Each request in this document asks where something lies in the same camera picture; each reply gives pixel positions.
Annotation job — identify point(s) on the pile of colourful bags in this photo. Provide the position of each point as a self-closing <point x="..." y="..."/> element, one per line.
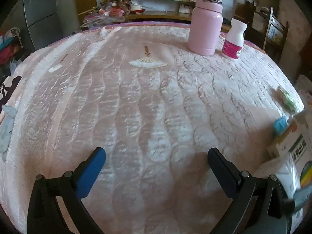
<point x="9" y="48"/>

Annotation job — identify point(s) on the clear bag of snacks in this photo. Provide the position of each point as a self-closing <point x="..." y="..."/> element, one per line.
<point x="104" y="14"/>

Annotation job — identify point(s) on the white and orange medicine box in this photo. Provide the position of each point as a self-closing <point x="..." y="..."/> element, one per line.
<point x="292" y="139"/>

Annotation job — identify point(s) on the grey refrigerator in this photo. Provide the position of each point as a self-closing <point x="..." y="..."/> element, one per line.
<point x="46" y="17"/>

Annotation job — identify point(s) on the pale blue cloth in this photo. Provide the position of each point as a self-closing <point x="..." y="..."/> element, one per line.
<point x="6" y="131"/>

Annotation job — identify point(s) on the dark patterned cloth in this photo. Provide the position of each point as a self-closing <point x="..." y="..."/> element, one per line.
<point x="8" y="90"/>

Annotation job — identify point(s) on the pink insulated bottle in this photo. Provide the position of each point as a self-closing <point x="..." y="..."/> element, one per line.
<point x="206" y="22"/>

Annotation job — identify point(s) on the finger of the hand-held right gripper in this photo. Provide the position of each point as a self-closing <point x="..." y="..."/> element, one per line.
<point x="301" y="197"/>

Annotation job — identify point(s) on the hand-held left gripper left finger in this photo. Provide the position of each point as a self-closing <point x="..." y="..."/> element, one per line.
<point x="90" y="173"/>

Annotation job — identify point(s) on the blue wrapper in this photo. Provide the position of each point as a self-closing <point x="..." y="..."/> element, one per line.
<point x="280" y="126"/>

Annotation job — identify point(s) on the white printed plastic bag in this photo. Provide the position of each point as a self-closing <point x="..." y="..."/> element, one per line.
<point x="285" y="170"/>

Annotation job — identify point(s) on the green and white wrapper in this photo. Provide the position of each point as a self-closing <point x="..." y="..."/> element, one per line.
<point x="288" y="100"/>

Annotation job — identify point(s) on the white pill bottle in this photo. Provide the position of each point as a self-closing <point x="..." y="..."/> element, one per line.
<point x="234" y="41"/>

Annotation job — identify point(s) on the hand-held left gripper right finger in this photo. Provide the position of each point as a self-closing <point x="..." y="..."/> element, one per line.
<point x="223" y="173"/>

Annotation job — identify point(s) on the wooden television cabinet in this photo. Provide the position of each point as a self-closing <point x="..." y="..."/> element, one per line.
<point x="158" y="15"/>

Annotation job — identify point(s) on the pink quilted table cover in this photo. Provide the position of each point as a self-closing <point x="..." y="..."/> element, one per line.
<point x="146" y="102"/>

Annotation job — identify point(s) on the dark wooden chair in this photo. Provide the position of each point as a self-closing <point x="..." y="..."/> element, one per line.
<point x="270" y="34"/>

